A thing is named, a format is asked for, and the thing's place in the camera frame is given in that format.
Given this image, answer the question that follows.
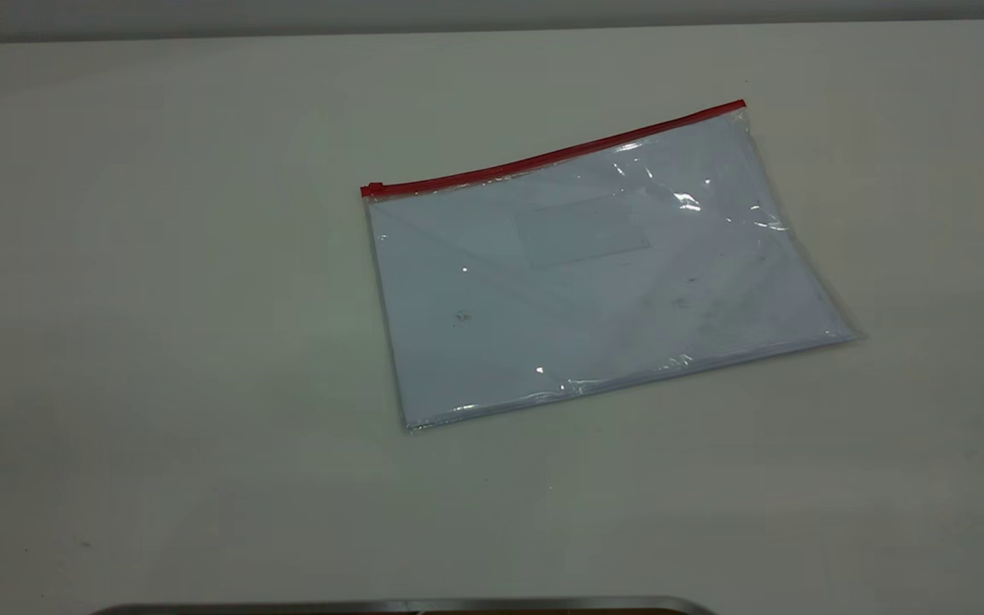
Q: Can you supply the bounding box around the silver metal edge strip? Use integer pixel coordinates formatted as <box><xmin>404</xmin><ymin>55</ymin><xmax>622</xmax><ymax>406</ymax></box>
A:
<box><xmin>91</xmin><ymin>596</ymin><xmax>717</xmax><ymax>615</ymax></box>

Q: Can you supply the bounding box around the clear plastic zipper bag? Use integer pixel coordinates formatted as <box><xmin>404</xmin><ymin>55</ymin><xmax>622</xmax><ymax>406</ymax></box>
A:
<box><xmin>360</xmin><ymin>99</ymin><xmax>866</xmax><ymax>433</ymax></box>

